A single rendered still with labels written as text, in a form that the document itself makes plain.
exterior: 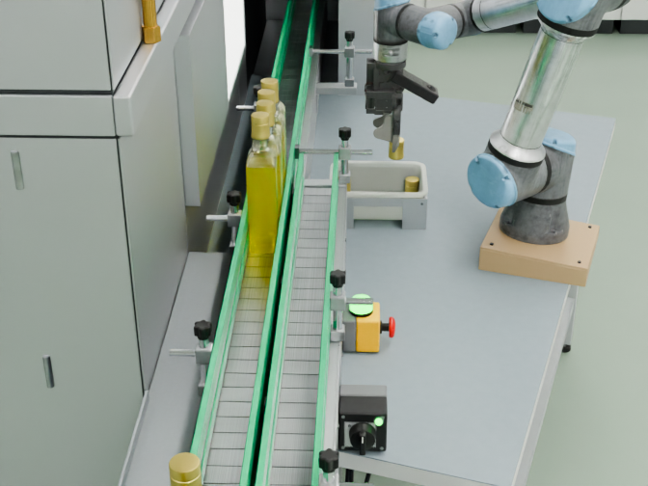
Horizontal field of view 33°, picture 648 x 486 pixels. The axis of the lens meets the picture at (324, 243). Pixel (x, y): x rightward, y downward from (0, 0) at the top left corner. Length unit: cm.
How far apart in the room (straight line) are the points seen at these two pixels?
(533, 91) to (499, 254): 38
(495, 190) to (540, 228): 19
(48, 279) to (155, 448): 30
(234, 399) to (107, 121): 50
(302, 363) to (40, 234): 49
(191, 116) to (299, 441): 67
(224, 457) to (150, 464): 11
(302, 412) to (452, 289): 66
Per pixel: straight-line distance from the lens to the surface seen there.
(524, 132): 220
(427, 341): 214
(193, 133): 207
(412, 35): 235
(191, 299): 203
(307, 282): 207
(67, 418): 185
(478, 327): 219
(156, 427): 174
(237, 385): 181
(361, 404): 184
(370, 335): 207
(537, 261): 235
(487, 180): 224
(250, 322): 196
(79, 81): 155
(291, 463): 166
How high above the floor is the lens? 196
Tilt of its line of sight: 29 degrees down
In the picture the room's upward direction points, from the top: straight up
